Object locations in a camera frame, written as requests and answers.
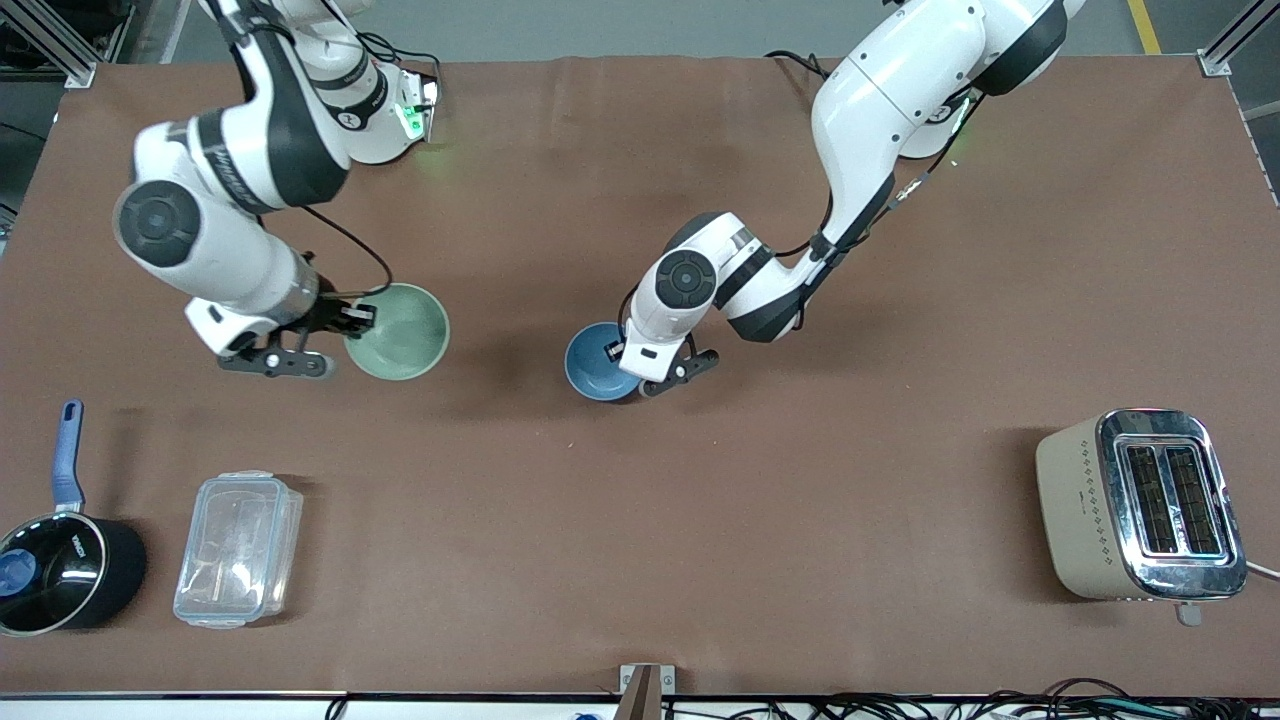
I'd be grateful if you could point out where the blue ceramic bowl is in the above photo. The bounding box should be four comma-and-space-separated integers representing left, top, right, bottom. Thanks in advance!
564, 321, 646, 404

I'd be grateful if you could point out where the green ceramic bowl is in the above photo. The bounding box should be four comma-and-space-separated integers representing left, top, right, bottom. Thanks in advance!
343, 283, 451, 382

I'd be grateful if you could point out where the clear plastic lidded container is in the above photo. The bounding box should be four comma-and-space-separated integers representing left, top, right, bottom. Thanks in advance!
172, 470, 305, 631

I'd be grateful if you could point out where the beige chrome toaster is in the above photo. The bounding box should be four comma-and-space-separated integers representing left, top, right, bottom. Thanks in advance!
1035, 407, 1250, 628

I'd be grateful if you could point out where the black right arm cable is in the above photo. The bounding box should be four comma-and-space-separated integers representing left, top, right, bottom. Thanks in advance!
298, 204, 394, 299

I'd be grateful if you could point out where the black right base cable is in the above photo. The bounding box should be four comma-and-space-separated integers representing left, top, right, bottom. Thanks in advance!
355, 30, 444, 83

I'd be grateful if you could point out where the black base cable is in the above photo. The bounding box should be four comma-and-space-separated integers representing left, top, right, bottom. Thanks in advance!
764, 49, 833, 79
355, 30, 444, 83

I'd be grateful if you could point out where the black saucepan blue handle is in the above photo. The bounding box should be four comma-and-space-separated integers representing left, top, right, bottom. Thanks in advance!
0, 399, 148, 638

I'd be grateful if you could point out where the black left base cable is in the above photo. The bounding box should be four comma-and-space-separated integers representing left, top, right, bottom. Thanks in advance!
764, 49, 833, 79

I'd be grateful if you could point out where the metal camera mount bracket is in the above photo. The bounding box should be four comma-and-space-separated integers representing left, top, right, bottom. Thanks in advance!
618, 663, 677, 720

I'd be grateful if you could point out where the aluminium frame profile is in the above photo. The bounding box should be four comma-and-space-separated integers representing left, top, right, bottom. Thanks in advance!
1196, 0, 1280, 79
0, 0, 136, 89

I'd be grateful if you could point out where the black floor cable bundle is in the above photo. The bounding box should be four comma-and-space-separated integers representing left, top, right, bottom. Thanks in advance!
325, 678, 1280, 720

